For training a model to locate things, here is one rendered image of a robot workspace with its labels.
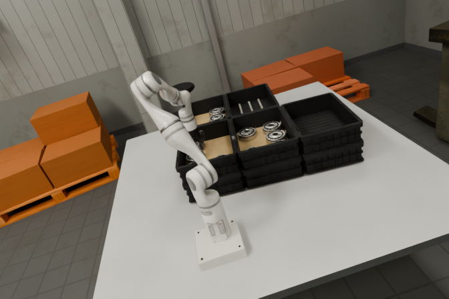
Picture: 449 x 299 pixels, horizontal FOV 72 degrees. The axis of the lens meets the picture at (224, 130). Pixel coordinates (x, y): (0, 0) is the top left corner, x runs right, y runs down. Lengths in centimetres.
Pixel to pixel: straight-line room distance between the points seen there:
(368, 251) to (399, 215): 22
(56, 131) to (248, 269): 296
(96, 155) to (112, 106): 117
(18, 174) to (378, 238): 313
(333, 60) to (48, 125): 330
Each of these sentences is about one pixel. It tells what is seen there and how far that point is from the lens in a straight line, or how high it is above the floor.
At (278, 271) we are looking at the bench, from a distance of 125.
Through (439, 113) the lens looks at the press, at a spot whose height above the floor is 27.
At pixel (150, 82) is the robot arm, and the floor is 138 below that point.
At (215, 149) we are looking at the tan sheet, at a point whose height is 83.
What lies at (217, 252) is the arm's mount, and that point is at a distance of 130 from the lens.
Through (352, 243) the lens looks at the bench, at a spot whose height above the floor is 70.
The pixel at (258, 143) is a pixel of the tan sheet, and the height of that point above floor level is 83.
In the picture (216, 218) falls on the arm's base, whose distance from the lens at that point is 126.
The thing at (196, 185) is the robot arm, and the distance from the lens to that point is 116.
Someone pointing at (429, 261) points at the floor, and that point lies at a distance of 221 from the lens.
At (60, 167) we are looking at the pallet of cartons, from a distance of 352.
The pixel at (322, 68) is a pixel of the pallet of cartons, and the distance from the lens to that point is 399.
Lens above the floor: 170
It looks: 27 degrees down
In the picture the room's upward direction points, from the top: 16 degrees counter-clockwise
